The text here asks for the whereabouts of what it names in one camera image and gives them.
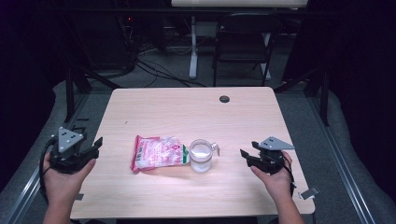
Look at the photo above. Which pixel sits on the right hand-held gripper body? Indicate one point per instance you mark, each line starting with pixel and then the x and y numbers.
pixel 270 160

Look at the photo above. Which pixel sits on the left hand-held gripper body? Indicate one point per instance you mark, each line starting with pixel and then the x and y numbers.
pixel 67 140

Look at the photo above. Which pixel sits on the red and white seasoning bag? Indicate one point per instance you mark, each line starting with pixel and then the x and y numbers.
pixel 158 153

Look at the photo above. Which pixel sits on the person's right hand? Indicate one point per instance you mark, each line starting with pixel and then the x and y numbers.
pixel 278 183

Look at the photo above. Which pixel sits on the person's left hand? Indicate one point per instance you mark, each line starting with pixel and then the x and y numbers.
pixel 62 185

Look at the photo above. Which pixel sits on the grey tape piece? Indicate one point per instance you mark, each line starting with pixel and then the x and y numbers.
pixel 79 196
pixel 308 193

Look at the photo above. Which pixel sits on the black metal stand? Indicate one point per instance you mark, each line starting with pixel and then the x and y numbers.
pixel 324 96
pixel 70 93

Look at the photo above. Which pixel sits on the dark computer case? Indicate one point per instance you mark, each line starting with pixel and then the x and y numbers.
pixel 109 40

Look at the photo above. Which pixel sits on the black folding chair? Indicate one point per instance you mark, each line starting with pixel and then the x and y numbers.
pixel 243 40

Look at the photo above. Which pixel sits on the white desk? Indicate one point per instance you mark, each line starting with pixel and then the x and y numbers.
pixel 193 46

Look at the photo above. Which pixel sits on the aluminium floor rail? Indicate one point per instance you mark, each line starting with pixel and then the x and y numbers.
pixel 31 183
pixel 342 161

